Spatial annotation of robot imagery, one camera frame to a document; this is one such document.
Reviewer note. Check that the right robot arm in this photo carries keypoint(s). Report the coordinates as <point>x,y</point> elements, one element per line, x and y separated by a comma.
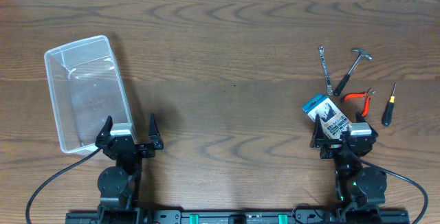
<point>360,189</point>

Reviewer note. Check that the black handled screwdriver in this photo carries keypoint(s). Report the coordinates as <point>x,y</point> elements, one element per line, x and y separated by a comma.
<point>388,112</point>

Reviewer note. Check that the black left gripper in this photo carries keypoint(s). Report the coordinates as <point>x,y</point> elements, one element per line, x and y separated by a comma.
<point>130,147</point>

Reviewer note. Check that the silver combination wrench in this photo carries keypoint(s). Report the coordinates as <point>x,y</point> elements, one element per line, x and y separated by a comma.
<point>321,50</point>

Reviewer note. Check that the clear plastic container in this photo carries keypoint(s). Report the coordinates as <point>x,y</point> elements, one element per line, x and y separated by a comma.
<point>86,88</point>

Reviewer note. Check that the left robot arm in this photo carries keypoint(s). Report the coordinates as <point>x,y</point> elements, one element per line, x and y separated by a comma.
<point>119,185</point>

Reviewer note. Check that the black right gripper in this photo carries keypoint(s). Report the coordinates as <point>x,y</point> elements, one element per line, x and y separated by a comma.
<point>332,146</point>

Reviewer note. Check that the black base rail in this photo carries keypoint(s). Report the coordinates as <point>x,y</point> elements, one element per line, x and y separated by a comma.
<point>279,217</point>

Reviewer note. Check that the small claw hammer black grip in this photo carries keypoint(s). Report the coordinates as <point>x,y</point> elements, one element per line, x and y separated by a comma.
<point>362,54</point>

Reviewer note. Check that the blue white product box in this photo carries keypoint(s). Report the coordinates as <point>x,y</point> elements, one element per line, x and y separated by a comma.
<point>333,121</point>

